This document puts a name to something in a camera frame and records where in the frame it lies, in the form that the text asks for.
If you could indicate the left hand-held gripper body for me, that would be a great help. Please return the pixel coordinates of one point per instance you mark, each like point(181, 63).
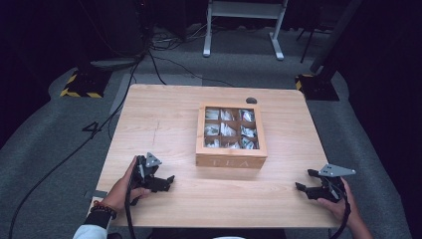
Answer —
point(146, 172)

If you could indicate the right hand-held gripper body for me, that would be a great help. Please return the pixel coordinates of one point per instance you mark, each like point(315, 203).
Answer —
point(331, 191)

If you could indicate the wooden tea box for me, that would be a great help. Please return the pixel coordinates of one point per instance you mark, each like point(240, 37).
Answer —
point(230, 159)

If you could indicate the person's right hand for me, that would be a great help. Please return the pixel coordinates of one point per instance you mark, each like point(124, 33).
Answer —
point(345, 207)

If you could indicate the person's left hand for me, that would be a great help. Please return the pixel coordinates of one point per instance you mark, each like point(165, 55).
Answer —
point(119, 192)

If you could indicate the grey tape strip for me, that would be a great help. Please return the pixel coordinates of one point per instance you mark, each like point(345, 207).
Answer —
point(96, 194)

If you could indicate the group of white tea packets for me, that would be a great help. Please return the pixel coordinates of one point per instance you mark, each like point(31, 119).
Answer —
point(229, 129)

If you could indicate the black stand with striped base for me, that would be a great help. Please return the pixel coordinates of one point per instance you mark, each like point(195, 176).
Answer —
point(86, 83)
point(320, 88)

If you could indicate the dark round table grommet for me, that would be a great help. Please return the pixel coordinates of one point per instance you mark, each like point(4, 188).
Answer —
point(251, 100)

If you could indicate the grey stand base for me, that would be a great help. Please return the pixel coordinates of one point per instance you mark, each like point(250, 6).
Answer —
point(116, 63)

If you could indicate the black tripod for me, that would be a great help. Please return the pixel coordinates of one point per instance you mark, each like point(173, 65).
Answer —
point(307, 46)

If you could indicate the black equipment tower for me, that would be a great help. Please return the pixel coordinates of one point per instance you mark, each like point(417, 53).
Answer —
point(156, 20)

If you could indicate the white metal desk frame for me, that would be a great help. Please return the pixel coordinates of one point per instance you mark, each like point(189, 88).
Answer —
point(244, 10)

